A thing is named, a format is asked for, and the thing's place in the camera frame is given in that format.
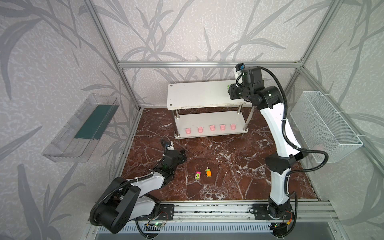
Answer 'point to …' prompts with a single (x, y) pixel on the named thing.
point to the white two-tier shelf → (204, 109)
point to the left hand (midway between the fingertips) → (182, 147)
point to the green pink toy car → (197, 175)
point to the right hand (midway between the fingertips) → (231, 83)
